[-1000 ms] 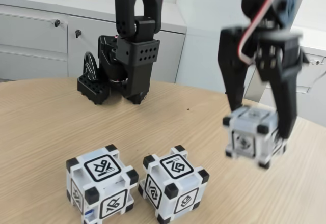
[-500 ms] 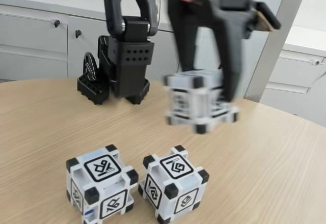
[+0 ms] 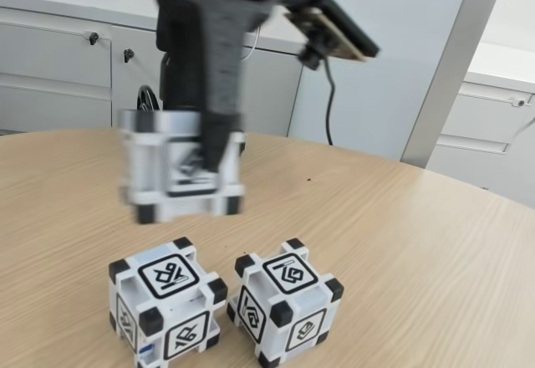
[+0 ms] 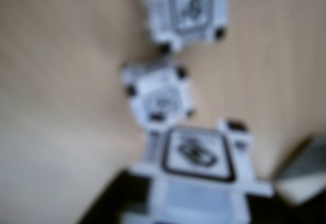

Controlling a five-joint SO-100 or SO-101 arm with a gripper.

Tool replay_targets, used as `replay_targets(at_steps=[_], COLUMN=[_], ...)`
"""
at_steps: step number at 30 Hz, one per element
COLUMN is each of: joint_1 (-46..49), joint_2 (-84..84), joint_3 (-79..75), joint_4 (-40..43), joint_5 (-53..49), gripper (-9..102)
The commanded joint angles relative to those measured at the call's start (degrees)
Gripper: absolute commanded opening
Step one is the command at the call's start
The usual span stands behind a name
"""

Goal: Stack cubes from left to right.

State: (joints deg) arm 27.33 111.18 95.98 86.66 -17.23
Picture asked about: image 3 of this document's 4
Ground white cube lightning symbol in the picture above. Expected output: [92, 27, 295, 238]
[118, 107, 247, 225]

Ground white cube layers symbol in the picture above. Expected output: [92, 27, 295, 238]
[227, 238, 346, 368]

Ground black round emblem disc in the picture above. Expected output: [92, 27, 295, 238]
[134, 83, 163, 113]

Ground long white drawer cabinet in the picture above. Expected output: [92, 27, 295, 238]
[0, 0, 308, 139]

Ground white cube lamp symbol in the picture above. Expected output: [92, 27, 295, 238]
[107, 237, 230, 365]

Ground grey metal pillar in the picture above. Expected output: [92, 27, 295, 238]
[400, 0, 510, 171]

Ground small white drawer cabinet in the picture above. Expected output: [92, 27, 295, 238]
[428, 69, 535, 210]

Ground black camera cable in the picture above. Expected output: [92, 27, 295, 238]
[319, 60, 339, 146]

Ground black gripper camera module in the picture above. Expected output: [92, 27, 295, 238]
[275, 0, 382, 72]

